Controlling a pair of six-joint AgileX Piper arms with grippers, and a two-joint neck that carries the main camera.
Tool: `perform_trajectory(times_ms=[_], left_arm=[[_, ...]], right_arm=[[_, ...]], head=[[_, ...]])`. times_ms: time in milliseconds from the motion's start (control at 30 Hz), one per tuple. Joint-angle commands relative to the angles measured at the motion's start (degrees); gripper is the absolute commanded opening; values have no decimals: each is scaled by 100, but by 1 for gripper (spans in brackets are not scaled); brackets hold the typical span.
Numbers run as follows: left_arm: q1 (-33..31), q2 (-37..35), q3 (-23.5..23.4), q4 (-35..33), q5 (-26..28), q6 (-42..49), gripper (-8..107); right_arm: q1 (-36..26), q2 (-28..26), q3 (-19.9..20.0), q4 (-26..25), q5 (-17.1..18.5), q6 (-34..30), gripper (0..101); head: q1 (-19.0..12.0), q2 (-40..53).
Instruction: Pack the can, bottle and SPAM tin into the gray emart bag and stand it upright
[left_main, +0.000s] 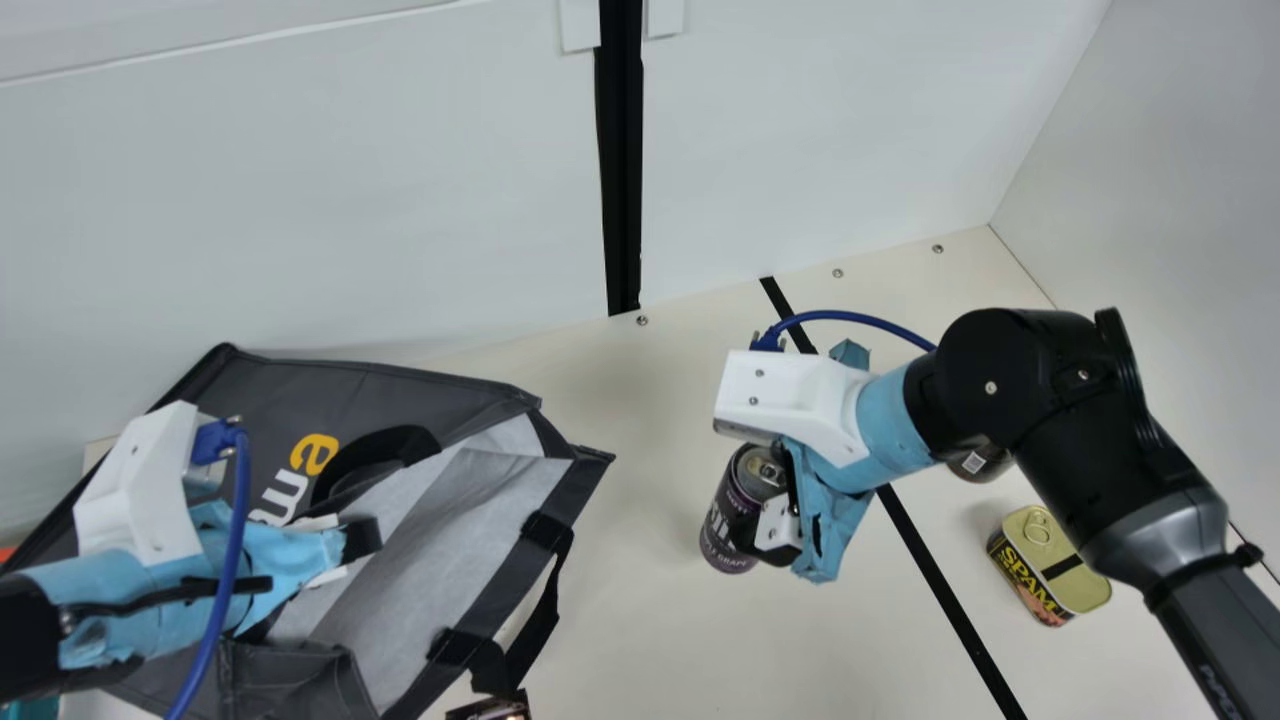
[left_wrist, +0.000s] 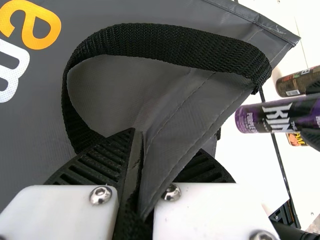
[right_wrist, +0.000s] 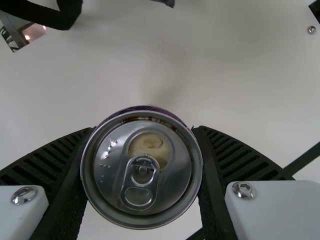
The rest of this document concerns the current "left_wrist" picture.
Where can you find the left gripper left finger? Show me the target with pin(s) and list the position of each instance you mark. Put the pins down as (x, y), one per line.
(62, 215)

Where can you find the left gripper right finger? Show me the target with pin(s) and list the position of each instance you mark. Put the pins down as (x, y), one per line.
(210, 215)

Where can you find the purple can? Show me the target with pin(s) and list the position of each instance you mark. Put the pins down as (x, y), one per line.
(270, 120)

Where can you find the black strip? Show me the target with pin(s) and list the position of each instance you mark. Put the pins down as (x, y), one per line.
(280, 162)

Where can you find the dark coffee bottle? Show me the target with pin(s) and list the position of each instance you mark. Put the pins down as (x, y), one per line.
(292, 83)

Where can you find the rectangular tin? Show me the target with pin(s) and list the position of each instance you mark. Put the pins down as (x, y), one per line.
(297, 140)

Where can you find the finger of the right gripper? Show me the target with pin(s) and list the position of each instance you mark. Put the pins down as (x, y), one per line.
(314, 88)
(312, 138)

